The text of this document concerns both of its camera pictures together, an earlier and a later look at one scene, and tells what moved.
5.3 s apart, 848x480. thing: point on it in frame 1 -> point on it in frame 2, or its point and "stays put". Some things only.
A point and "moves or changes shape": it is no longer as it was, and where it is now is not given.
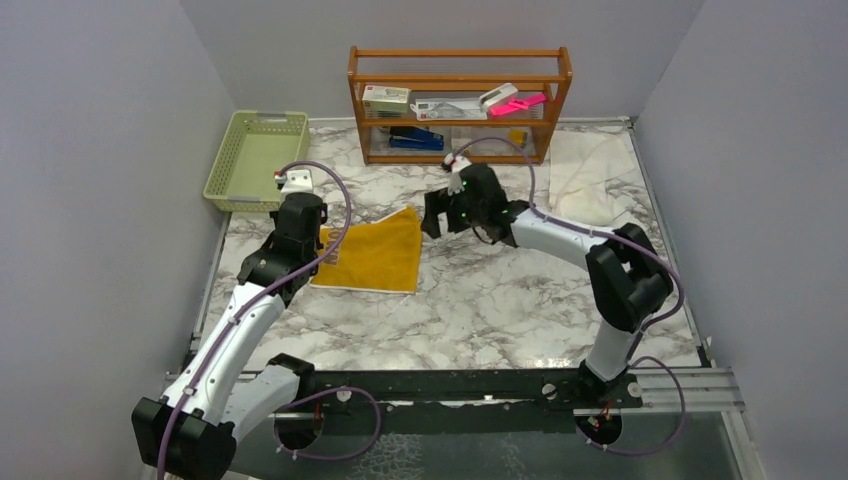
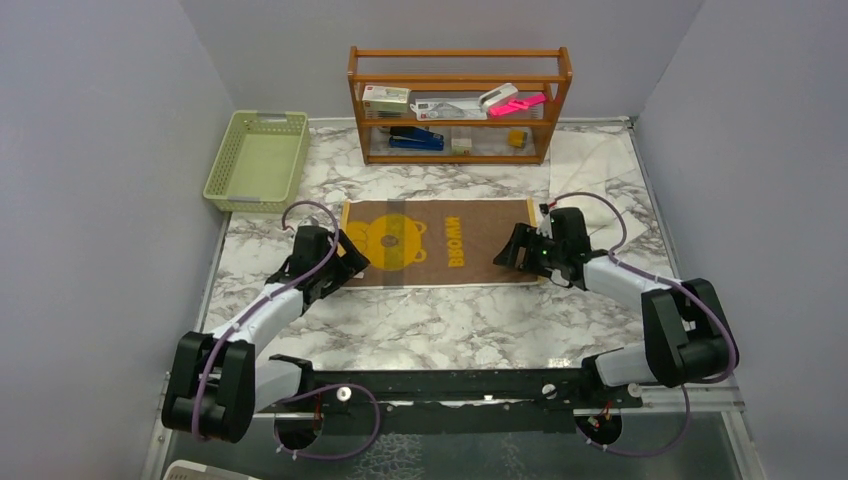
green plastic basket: [256, 145] stays put
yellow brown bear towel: [383, 255] moves or changes shape
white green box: [385, 98] stays put
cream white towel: [583, 165] stays put
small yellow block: [517, 137] stays put
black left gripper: [275, 217] -> [349, 264]
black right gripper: [438, 202] -> [523, 235]
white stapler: [497, 96] stays put
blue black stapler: [411, 137] stays put
